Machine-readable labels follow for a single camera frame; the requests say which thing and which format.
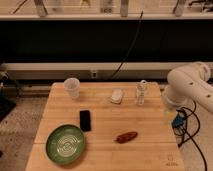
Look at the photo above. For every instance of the black smartphone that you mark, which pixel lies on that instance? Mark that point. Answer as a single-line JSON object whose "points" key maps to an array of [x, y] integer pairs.
{"points": [[85, 120]]}

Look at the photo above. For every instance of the clear glass bottle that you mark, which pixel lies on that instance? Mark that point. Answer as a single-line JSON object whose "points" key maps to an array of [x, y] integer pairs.
{"points": [[140, 92]]}

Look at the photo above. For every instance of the small white box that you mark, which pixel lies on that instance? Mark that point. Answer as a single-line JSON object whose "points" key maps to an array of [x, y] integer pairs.
{"points": [[117, 96]]}

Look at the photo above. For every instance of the translucent plastic cup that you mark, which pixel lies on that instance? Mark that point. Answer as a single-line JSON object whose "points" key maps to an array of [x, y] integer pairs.
{"points": [[72, 86]]}

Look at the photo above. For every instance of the red pepper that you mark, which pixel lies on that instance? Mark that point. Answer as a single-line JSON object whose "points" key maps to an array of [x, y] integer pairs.
{"points": [[128, 136]]}

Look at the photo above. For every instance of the green ceramic bowl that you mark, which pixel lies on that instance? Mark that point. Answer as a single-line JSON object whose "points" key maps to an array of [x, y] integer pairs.
{"points": [[65, 144]]}

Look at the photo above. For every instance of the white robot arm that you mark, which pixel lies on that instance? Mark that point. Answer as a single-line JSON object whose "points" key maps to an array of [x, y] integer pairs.
{"points": [[187, 82]]}

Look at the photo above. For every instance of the blue cable connector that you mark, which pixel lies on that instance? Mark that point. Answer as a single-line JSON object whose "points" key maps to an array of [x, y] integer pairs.
{"points": [[178, 121]]}

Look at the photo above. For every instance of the white wall outlet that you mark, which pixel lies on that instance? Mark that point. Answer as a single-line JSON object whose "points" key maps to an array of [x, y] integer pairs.
{"points": [[94, 74]]}

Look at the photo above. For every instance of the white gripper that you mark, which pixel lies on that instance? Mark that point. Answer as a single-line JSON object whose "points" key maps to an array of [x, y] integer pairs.
{"points": [[169, 114]]}

